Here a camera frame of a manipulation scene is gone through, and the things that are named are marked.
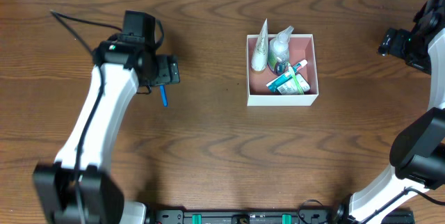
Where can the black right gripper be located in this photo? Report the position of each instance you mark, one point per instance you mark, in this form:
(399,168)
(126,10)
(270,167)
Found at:
(389,42)

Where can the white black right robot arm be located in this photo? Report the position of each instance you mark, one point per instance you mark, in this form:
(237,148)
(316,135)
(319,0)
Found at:
(416,160)

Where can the blue disposable razor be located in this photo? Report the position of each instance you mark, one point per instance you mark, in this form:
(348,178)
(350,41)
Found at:
(163,95)

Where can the white shampoo tube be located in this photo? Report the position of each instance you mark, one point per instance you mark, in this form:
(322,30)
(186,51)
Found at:
(260,54)

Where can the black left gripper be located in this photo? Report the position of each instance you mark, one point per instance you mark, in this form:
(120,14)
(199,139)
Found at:
(168,69)

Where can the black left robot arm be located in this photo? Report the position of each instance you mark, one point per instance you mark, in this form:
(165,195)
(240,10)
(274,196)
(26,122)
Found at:
(77,187)

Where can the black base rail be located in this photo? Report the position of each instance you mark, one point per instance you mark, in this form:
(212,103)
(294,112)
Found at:
(177,216)

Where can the green Colgate toothpaste tube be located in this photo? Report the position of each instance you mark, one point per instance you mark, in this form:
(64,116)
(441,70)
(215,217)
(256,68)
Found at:
(274,84)

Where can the green white toothbrush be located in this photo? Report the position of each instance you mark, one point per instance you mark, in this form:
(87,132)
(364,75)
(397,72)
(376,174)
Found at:
(298,87)

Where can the clear mouthwash bottle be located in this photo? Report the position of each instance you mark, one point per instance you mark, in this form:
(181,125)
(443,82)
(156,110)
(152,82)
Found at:
(278,51)

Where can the green white soap packet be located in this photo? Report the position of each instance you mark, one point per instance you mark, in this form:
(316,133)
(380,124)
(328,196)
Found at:
(288,88)

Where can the white box pink interior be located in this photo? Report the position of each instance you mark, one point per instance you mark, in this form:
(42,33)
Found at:
(301,46)

